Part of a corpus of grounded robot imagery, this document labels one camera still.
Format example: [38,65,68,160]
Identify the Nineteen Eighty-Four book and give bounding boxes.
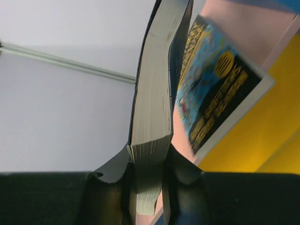
[127,0,193,216]

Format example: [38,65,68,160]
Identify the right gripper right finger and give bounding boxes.
[163,146,300,225]

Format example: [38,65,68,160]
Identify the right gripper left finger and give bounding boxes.
[0,148,135,225]

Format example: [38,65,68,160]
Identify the blue pink yellow bookshelf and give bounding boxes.
[154,0,300,225]

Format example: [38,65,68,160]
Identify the black blue Treehouse book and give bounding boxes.
[176,15,275,158]

